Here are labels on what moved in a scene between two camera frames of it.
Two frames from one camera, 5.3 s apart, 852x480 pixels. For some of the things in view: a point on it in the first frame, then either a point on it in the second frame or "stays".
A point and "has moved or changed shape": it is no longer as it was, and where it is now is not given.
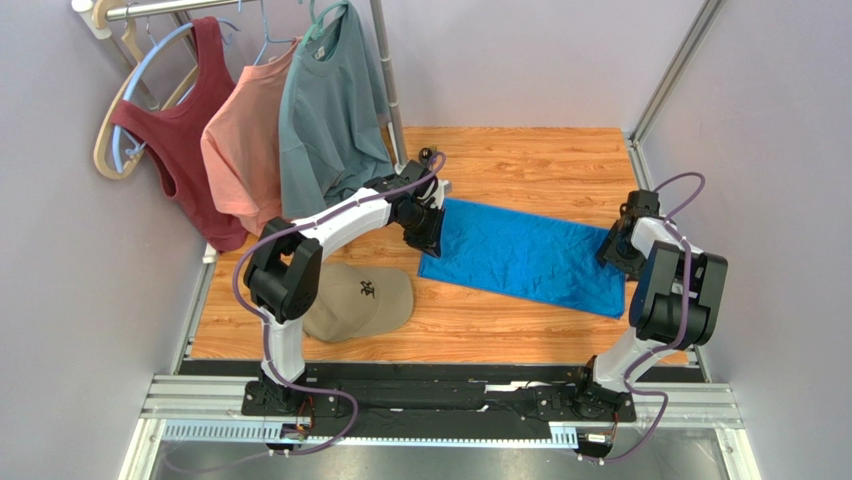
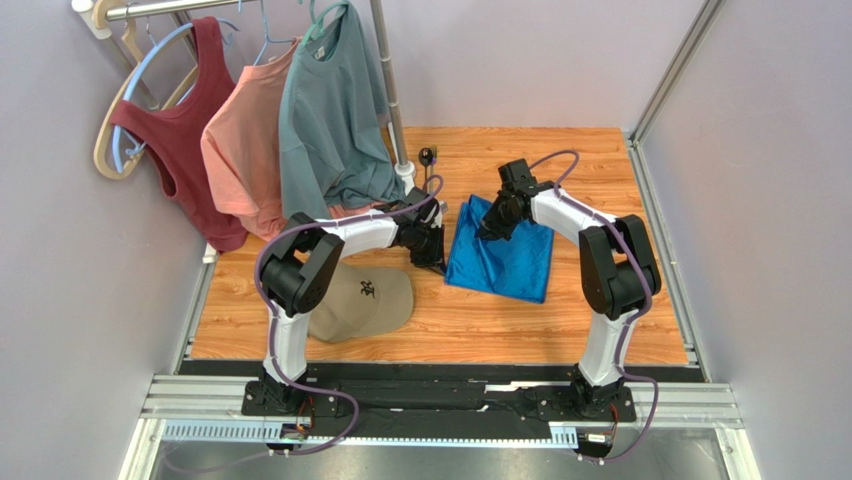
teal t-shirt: (334, 132) stays
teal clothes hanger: (317, 29) stays
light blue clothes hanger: (136, 147) stays
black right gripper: (613, 248) to (496, 219)
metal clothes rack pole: (91, 17) stays
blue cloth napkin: (524, 253) has moved or changed shape
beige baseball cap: (357, 301) stays
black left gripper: (430, 242) to (435, 259)
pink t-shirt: (240, 144) stays
